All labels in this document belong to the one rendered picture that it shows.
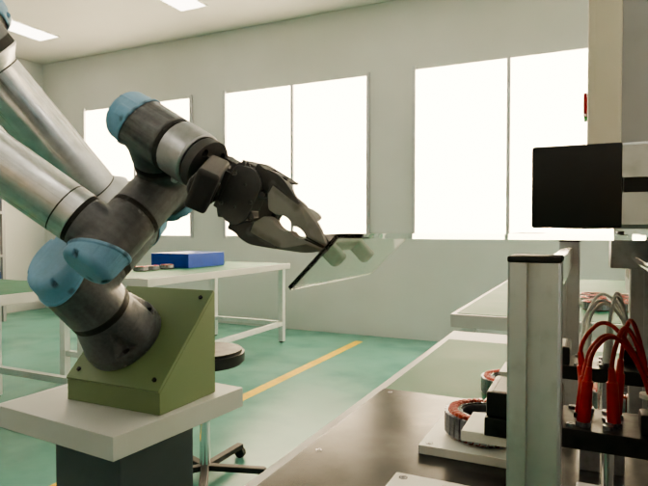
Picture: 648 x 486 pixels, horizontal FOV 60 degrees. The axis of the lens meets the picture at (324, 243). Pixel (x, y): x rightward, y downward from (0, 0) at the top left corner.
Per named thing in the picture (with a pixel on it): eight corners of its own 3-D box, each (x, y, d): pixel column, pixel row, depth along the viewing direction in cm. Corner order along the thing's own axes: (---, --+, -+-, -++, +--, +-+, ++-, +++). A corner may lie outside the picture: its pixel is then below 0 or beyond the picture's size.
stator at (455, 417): (440, 444, 75) (440, 417, 75) (447, 418, 85) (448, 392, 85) (529, 454, 71) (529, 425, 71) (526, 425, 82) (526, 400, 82)
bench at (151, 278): (52, 378, 403) (51, 274, 401) (213, 334, 574) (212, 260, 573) (148, 393, 364) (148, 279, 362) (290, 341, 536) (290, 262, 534)
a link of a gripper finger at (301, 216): (353, 224, 67) (294, 187, 71) (332, 223, 62) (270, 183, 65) (341, 246, 68) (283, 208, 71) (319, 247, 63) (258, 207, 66)
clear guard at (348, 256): (287, 289, 59) (287, 232, 59) (369, 273, 81) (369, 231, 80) (644, 309, 45) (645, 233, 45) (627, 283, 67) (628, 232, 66)
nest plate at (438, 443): (418, 453, 75) (418, 444, 75) (445, 418, 88) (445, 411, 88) (537, 474, 68) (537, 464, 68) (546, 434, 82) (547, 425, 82)
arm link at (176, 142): (170, 116, 70) (146, 175, 72) (196, 132, 68) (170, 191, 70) (207, 126, 77) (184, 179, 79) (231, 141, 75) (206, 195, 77)
